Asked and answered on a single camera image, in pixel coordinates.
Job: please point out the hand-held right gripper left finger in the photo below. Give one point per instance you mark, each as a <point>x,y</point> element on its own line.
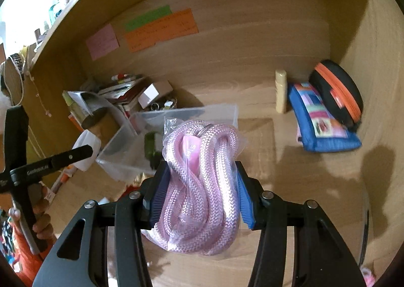
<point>159,195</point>

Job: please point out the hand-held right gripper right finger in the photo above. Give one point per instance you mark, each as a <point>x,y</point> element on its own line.
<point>244,202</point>

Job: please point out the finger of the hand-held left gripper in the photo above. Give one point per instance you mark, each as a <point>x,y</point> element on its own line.
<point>71,157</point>

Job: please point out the white lidded cup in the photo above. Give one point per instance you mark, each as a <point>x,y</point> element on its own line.
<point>86,140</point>

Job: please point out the clear plastic bin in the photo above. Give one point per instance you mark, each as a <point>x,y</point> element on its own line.
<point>123,135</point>

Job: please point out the person's left forearm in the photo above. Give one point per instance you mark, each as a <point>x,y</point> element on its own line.
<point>23,261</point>

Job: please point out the wooden desktop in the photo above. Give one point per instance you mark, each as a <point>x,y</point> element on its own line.
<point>284,173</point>

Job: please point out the person's left hand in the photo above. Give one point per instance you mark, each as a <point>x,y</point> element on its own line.
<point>42,224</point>

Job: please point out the brown mug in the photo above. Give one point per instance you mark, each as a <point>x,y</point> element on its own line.
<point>94,116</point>

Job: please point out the yellow-green bottle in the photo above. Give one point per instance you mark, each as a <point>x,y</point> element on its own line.
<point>71,107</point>

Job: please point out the printed paper sheet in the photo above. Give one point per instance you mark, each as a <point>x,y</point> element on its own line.
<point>77,98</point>

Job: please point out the stack of books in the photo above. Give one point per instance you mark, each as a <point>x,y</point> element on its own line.
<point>126,94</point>

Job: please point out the red white marker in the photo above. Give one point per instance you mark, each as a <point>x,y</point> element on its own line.
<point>121,77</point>

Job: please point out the white cardboard box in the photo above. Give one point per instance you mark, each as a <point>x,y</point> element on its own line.
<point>151,93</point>

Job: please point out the blue patchwork pouch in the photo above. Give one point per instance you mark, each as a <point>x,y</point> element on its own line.
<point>318,116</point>

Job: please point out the cream small bottle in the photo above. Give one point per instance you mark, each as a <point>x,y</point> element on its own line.
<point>281,91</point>

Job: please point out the pink paper note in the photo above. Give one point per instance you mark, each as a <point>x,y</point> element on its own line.
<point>102,41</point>

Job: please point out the black orange zip case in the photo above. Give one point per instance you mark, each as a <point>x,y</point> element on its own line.
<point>334,85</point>

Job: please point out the orange paper note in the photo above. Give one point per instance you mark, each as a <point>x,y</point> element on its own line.
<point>164,34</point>

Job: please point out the green paper note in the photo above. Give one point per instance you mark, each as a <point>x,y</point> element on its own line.
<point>148,17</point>

